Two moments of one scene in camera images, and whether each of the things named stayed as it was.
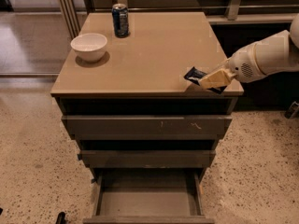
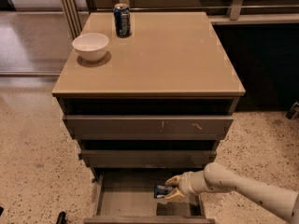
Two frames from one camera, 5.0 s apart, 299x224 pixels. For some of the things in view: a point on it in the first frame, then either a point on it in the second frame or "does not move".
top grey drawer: [147, 127] does not move
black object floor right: [293, 111] does not move
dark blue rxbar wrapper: [195, 75] to [161, 190]
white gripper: [242, 64] to [186, 185]
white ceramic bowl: [90, 47] does not move
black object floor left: [61, 218] does not move
